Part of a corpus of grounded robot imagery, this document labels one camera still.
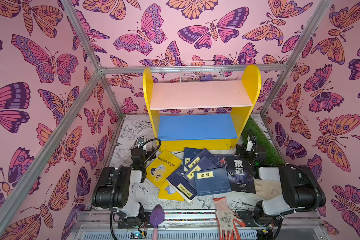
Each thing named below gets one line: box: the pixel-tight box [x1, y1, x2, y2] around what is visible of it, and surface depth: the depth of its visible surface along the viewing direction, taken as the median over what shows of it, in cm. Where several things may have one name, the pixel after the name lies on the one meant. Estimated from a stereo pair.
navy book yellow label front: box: [194, 167, 232, 196], surface depth 83 cm
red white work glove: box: [213, 196, 246, 240], surface depth 73 cm
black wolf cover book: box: [225, 155, 256, 194], surface depth 86 cm
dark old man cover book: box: [212, 154, 228, 168], surface depth 94 cm
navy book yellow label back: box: [183, 147, 204, 173], surface depth 96 cm
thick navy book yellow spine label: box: [166, 168, 198, 204], surface depth 83 cm
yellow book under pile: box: [158, 179, 192, 203], surface depth 83 cm
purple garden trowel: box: [149, 204, 165, 240], surface depth 75 cm
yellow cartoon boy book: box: [146, 150, 182, 188], surface depth 91 cm
